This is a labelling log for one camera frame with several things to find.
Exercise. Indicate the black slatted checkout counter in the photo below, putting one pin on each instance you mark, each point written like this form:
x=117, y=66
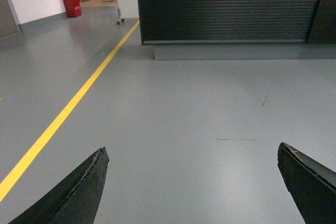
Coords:
x=168, y=22

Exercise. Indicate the red fire extinguisher box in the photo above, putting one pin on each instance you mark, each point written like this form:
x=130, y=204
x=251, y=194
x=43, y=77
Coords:
x=72, y=8

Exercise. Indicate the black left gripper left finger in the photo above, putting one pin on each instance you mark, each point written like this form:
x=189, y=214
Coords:
x=76, y=198

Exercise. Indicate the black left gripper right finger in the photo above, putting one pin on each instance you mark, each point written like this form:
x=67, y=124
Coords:
x=311, y=184

